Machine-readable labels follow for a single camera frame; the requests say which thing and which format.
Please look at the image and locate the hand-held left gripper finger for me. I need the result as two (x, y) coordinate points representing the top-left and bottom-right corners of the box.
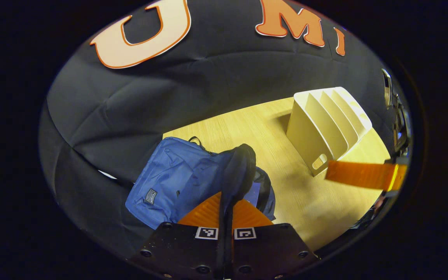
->
(129, 191), (224, 280)
(224, 198), (320, 280)

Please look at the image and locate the white bookshelf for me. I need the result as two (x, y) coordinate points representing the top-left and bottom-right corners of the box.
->
(286, 86), (373, 177)

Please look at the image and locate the blue schoolbag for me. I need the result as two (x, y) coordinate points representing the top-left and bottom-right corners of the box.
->
(125, 136), (277, 230)

